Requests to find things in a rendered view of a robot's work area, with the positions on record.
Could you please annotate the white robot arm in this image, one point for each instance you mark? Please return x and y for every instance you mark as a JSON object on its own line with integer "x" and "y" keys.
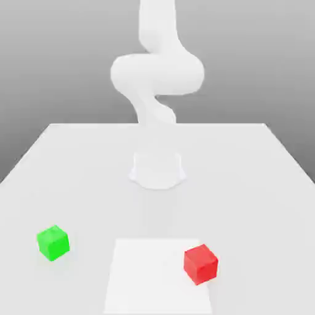
{"x": 157, "y": 73}

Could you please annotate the small red cube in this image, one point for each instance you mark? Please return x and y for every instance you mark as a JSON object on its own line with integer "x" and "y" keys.
{"x": 200, "y": 264}

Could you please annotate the small green cube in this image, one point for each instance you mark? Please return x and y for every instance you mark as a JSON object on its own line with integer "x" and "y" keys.
{"x": 53, "y": 243}

